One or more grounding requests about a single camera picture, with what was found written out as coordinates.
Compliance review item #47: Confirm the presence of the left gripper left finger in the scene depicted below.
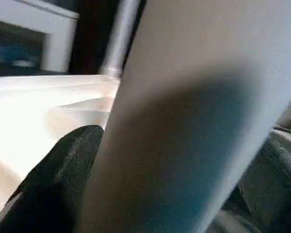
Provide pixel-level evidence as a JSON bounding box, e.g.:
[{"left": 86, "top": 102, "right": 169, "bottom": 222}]
[{"left": 0, "top": 125, "right": 105, "bottom": 233}]

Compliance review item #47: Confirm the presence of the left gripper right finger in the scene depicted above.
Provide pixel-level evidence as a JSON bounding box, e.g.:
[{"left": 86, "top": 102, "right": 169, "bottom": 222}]
[{"left": 223, "top": 136, "right": 291, "bottom": 233}]

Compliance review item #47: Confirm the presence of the white plastic table top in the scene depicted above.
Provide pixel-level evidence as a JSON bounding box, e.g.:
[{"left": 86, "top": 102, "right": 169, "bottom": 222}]
[{"left": 0, "top": 74, "right": 122, "bottom": 224}]

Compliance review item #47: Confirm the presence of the white plastic table leg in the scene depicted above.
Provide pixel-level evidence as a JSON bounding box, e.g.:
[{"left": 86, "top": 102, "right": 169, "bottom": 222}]
[
  {"left": 98, "top": 0, "right": 141, "bottom": 78},
  {"left": 73, "top": 0, "right": 291, "bottom": 233}
]

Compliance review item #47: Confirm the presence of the white sideboard cabinet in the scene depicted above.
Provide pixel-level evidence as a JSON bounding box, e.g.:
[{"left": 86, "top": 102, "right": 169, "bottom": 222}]
[{"left": 0, "top": 0, "right": 81, "bottom": 74}]

